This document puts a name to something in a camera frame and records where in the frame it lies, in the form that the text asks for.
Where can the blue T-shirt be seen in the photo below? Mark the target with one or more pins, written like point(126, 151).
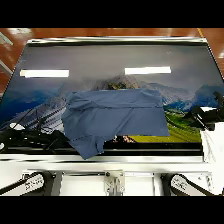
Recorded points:
point(113, 116)

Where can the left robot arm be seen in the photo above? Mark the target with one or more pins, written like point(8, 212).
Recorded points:
point(33, 137)

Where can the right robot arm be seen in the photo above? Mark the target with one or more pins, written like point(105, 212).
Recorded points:
point(203, 118)

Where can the white garment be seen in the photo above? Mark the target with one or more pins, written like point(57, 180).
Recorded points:
point(213, 143)

